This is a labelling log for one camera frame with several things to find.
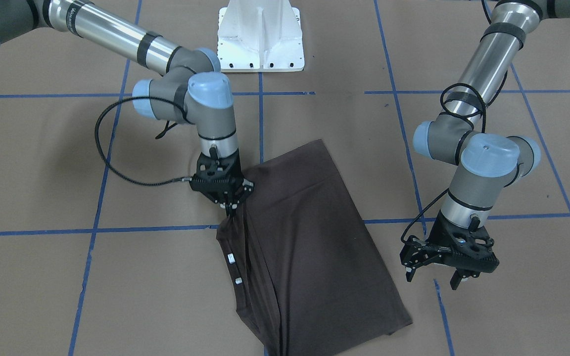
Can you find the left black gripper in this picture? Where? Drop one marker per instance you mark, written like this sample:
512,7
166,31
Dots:
417,254

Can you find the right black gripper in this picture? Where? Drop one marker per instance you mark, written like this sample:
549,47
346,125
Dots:
240,194

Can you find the dark brown t-shirt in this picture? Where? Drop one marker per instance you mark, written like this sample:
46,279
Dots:
307,276

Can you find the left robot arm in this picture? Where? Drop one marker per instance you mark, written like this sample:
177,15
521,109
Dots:
485,163

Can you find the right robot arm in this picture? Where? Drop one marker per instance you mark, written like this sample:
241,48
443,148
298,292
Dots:
191,90

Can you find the white central pillar mount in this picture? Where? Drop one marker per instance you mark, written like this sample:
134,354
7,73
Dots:
260,36

